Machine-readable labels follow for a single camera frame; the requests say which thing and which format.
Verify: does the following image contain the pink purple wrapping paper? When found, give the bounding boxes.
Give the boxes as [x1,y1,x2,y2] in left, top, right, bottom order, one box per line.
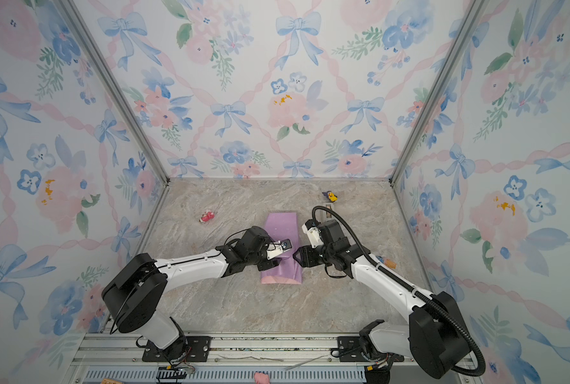
[260,212,303,285]

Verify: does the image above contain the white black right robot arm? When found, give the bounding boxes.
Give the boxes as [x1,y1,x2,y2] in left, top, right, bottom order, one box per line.
[294,245,486,379]

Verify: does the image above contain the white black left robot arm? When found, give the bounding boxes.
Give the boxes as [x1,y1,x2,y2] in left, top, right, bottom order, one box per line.
[102,239,291,364]

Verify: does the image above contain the blue pink toy figure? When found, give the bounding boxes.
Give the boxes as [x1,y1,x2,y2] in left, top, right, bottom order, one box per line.
[382,259,397,269]

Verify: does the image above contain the red pink toy figure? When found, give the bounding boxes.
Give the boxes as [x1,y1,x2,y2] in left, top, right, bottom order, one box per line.
[199,211,216,223]

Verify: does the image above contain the yellow purple toy figure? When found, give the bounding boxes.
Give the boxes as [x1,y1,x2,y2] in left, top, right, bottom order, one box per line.
[322,190,339,203]

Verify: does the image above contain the pink object front edge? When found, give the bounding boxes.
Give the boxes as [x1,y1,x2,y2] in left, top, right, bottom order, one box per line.
[254,372,271,384]

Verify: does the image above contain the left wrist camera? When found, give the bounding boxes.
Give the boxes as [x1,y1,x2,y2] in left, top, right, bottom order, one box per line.
[239,225,294,258]

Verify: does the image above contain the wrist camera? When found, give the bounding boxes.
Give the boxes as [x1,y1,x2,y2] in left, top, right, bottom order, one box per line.
[239,225,294,258]
[302,219,350,250]

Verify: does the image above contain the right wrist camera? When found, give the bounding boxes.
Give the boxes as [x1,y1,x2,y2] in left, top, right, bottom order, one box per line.
[302,219,350,250]

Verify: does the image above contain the black corrugated cable conduit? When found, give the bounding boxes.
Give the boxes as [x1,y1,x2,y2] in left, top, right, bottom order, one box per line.
[311,205,487,378]

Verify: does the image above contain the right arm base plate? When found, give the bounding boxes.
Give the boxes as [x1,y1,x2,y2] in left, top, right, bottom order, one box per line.
[331,336,404,364]

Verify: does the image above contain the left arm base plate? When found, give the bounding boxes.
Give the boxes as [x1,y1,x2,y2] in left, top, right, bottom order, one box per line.
[141,336,212,363]

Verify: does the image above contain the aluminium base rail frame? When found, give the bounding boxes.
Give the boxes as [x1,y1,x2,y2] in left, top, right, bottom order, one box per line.
[58,330,483,384]

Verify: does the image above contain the grey slotted cable duct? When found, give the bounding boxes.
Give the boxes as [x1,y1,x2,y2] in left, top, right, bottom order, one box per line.
[75,366,367,383]

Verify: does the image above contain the aluminium corner post right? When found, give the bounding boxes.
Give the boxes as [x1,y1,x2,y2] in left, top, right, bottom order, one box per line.
[389,0,488,188]

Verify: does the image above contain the aluminium corner post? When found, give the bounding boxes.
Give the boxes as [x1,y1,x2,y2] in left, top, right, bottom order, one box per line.
[389,0,488,188]
[54,0,170,185]

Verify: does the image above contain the aluminium corner post left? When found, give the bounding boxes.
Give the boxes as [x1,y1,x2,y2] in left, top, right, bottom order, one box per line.
[54,0,170,185]

